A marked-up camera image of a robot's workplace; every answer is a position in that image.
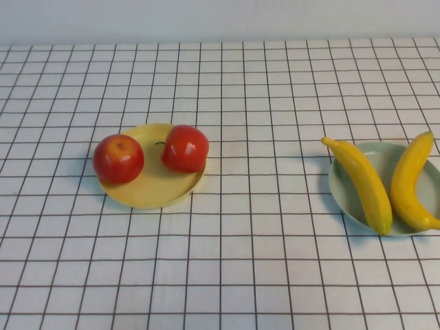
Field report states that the red apple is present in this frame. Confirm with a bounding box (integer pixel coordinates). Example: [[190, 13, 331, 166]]
[[155, 124, 210, 174], [93, 133, 145, 185]]

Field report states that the long straight yellow banana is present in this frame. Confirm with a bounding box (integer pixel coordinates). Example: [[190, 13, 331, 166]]
[[320, 136, 393, 237]]

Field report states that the curved yellow banana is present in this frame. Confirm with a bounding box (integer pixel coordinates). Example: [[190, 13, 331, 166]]
[[390, 131, 440, 232]]

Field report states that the yellow plastic plate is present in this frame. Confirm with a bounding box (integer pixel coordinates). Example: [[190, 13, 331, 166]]
[[98, 122, 208, 210]]

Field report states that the pale green plastic plate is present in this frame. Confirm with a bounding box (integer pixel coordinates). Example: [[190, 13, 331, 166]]
[[328, 141, 440, 239]]

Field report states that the white grid-pattern tablecloth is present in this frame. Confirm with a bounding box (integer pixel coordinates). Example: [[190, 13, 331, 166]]
[[0, 36, 440, 330]]

